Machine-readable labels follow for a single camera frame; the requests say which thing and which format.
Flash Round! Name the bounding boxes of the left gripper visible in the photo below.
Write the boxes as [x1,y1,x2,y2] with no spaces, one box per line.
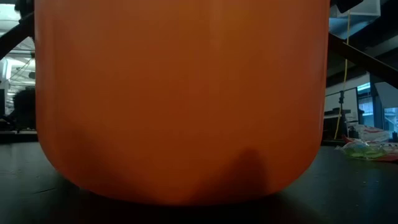
[12,88,37,131]

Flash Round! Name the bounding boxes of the clear green candy bag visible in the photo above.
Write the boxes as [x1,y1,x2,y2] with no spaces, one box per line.
[335,139,389,161]

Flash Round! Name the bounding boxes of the red Skittles candy pack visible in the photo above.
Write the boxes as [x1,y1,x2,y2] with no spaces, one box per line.
[373,151,398,162]

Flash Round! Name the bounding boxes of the orange plastic bucket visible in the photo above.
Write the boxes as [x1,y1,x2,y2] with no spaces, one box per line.
[34,0,331,206]

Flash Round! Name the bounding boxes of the white framed board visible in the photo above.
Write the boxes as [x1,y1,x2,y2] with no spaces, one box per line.
[323,87,359,121]

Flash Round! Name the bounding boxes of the black tripod stand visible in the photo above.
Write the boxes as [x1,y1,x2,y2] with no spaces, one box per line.
[336,90,348,141]

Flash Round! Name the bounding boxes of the black table mat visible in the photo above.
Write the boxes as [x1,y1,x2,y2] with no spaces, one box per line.
[0,141,398,224]

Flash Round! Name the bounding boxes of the white red-striped bag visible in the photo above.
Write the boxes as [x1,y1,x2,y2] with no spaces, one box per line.
[354,124,390,143]

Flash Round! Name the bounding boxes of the yellow cable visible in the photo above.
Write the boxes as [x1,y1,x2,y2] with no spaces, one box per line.
[334,11,351,141]

